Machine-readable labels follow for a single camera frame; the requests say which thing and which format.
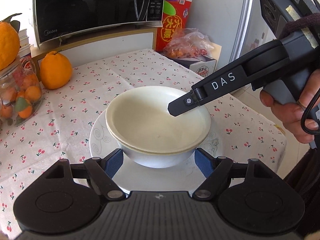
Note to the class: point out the white plate gold flowers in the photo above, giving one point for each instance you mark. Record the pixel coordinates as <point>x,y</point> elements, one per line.
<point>134,177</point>

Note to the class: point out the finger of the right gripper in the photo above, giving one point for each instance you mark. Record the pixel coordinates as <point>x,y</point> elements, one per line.
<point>183,104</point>

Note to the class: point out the cherry print tablecloth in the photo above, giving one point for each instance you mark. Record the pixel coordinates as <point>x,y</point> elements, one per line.
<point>70,123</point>

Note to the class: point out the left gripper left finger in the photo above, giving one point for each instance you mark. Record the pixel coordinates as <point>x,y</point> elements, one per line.
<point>101,172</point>

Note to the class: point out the cream bowl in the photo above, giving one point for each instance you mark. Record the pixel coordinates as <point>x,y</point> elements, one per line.
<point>140,119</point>
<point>153,160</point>

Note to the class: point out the black Midea microwave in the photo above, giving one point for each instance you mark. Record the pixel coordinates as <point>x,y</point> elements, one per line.
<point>55,19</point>

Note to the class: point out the glass jar of tangerines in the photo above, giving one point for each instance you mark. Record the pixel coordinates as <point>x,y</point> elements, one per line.
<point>21,93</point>

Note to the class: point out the red gift box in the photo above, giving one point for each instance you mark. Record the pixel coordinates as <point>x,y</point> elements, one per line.
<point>175,16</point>

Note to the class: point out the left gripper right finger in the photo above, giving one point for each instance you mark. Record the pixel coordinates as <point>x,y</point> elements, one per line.
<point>216,172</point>

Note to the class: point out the large orange citrus fruit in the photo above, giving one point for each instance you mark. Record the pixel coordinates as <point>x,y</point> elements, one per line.
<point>55,70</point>

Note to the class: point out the plastic bag of fruit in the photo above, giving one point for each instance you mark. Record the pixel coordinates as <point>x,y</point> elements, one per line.
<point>188,43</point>

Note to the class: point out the citrus fruit atop jar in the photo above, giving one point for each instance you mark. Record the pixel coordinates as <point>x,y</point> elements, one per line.
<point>10,45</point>

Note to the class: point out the stack of paper cups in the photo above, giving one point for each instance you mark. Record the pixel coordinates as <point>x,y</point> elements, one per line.
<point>25,51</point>

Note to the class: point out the blue white carton box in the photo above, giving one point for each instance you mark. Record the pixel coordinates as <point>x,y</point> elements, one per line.
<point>202,65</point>

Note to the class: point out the person's right hand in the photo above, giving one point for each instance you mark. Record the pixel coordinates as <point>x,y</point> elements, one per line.
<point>290,114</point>

